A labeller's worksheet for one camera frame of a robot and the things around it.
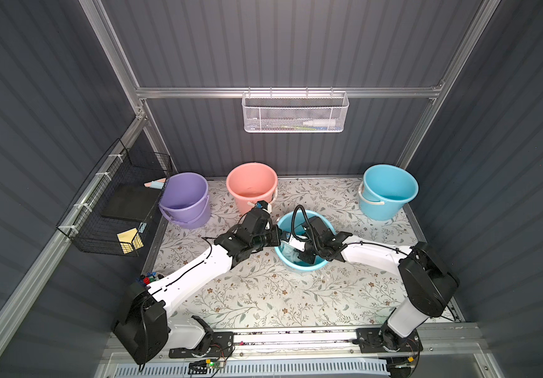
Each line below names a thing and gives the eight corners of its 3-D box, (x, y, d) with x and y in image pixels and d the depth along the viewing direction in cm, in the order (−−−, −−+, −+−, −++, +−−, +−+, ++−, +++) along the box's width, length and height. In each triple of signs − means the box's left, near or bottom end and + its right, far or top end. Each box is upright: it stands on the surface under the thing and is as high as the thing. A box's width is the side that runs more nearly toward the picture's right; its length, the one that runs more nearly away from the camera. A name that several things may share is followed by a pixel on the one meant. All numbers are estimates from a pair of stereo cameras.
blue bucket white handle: (358, 227, 104) (371, 201, 90) (349, 191, 117) (359, 164, 103) (407, 227, 104) (428, 201, 90) (392, 191, 117) (408, 164, 103)
